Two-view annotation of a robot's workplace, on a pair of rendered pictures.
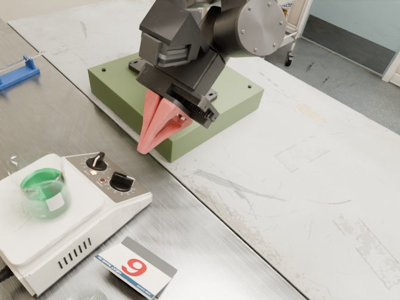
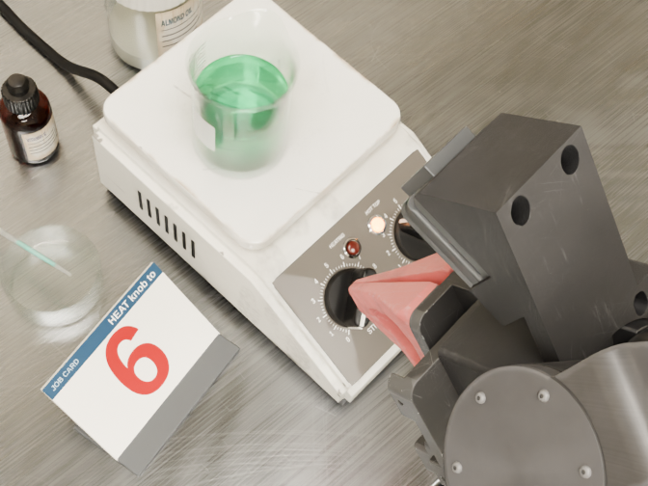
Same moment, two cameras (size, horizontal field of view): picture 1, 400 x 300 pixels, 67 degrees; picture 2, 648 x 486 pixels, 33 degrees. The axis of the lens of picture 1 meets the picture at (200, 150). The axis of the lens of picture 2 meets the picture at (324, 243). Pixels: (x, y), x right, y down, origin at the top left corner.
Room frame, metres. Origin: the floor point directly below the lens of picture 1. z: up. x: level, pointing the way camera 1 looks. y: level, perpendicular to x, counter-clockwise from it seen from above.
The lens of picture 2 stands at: (0.24, -0.13, 1.48)
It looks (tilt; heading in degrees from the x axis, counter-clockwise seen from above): 64 degrees down; 90
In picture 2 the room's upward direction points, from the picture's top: 12 degrees clockwise
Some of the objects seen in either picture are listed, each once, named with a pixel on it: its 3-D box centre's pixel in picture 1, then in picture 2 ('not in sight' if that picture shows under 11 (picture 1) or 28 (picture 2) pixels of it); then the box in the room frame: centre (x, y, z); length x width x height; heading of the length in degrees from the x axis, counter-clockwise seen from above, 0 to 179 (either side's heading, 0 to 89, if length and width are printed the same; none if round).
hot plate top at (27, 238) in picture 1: (38, 202); (253, 114); (0.19, 0.19, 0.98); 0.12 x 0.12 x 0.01; 57
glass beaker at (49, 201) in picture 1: (42, 186); (243, 96); (0.19, 0.17, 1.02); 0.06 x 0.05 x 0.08; 80
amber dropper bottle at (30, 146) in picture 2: not in sight; (25, 112); (0.06, 0.19, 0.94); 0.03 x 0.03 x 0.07
